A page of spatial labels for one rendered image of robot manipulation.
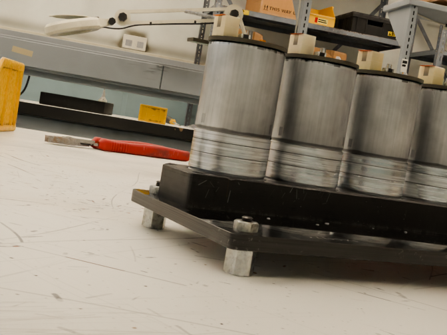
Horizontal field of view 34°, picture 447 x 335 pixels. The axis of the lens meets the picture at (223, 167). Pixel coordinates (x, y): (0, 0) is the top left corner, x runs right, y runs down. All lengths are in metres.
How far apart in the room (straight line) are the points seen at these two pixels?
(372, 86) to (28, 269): 0.14
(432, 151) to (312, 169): 0.05
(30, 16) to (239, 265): 4.57
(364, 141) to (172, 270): 0.10
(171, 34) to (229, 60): 4.54
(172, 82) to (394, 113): 2.35
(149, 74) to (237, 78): 2.36
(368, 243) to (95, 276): 0.08
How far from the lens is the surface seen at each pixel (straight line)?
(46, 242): 0.19
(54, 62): 2.57
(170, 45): 4.75
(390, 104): 0.25
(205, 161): 0.22
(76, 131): 2.64
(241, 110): 0.22
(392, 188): 0.26
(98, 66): 2.57
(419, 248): 0.22
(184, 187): 0.22
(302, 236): 0.19
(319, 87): 0.24
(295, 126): 0.24
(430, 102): 0.27
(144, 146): 0.60
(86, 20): 2.91
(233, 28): 0.23
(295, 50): 0.24
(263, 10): 4.37
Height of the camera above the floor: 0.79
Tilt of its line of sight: 3 degrees down
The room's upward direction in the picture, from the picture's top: 10 degrees clockwise
